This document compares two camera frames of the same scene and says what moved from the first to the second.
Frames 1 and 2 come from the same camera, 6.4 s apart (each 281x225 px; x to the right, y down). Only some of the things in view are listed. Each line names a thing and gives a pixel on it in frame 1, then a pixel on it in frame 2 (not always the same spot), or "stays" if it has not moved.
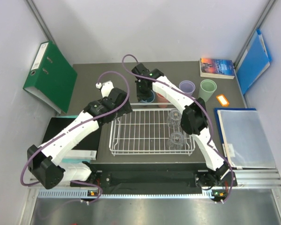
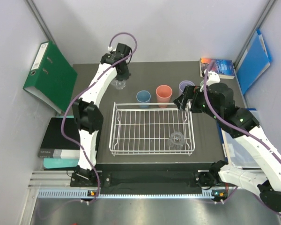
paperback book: x=217 y=68 stays
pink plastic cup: x=161 y=99 stays
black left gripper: x=123 y=108 to x=123 y=75
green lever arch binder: x=52 y=78 stays
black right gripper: x=143 y=93 to x=186 y=98
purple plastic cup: x=188 y=86 stays
